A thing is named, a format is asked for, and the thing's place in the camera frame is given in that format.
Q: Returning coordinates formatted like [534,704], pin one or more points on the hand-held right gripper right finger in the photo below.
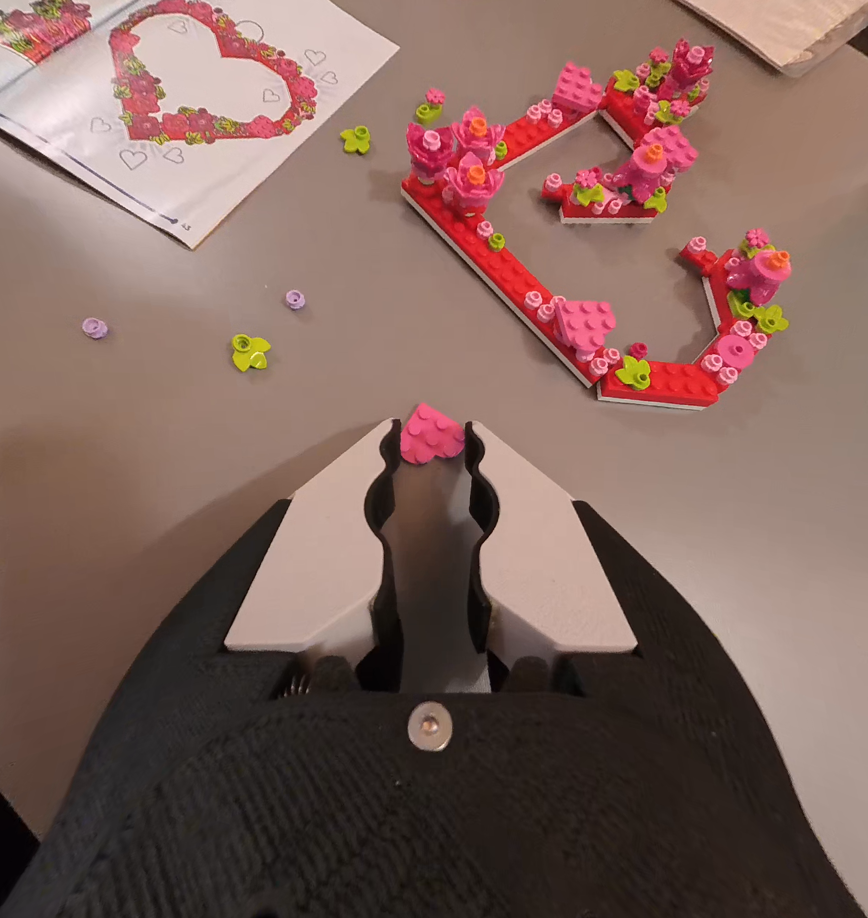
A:
[549,566]

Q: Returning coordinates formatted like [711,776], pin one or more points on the pink flower on lime piece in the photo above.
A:
[428,111]

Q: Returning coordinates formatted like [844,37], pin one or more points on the red lego heart frame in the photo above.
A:
[520,287]

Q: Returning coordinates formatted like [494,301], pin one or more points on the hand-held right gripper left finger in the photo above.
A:
[312,566]

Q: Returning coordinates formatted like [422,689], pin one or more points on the lime green lego leaf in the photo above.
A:
[355,140]
[250,353]

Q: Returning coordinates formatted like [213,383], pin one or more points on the lavender round lego stud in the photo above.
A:
[296,299]
[95,328]

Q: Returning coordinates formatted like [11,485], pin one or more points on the lego instruction booklet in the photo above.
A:
[212,107]

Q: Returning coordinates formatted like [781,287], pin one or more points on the clear bag with printed sheets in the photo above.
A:
[799,29]

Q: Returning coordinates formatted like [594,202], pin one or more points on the pink heart lego piece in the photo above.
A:
[427,434]

